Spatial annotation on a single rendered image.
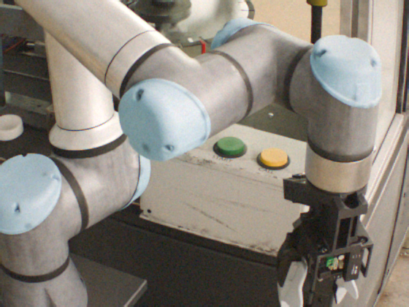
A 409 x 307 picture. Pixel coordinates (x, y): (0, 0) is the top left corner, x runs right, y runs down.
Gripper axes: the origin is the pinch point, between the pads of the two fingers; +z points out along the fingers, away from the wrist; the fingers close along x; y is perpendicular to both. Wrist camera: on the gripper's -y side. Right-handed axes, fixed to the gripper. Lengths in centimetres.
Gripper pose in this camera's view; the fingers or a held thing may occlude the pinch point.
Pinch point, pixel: (312, 298)
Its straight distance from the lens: 105.9
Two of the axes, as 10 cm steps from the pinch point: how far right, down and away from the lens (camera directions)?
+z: -0.1, 8.3, 5.6
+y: 2.4, 5.4, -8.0
